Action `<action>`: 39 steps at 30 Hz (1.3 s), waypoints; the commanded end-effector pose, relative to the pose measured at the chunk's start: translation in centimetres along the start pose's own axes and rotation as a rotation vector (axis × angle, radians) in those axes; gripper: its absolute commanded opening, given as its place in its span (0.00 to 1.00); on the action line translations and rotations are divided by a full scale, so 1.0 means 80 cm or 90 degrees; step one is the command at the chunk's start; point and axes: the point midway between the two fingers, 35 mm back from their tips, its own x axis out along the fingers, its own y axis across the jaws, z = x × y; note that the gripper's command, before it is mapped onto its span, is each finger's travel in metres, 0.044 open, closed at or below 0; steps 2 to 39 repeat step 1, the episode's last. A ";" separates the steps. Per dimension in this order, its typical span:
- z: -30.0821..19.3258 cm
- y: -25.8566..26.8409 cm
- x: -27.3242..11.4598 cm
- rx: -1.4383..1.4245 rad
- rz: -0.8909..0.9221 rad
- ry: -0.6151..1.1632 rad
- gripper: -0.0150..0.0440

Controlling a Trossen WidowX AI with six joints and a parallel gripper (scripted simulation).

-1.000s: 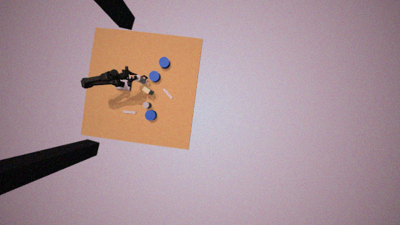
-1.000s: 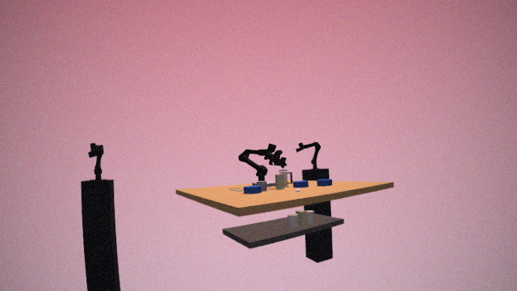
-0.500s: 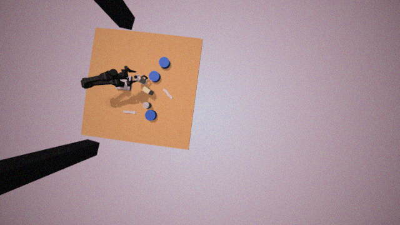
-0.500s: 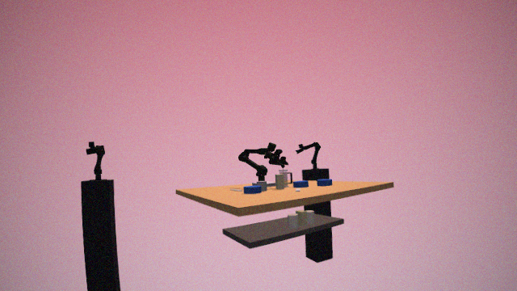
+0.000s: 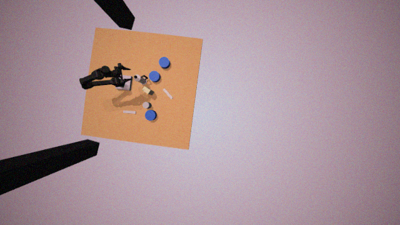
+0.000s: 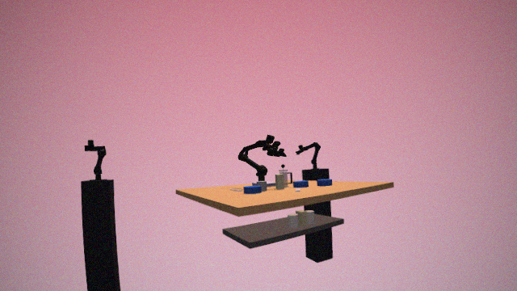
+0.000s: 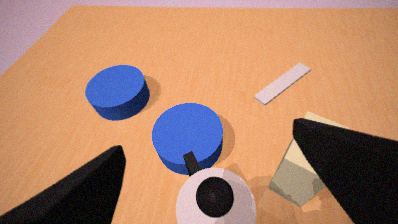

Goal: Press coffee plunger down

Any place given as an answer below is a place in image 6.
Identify blue cylinder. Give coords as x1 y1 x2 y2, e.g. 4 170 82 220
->
243 186 262 195
317 179 332 186
293 180 309 188

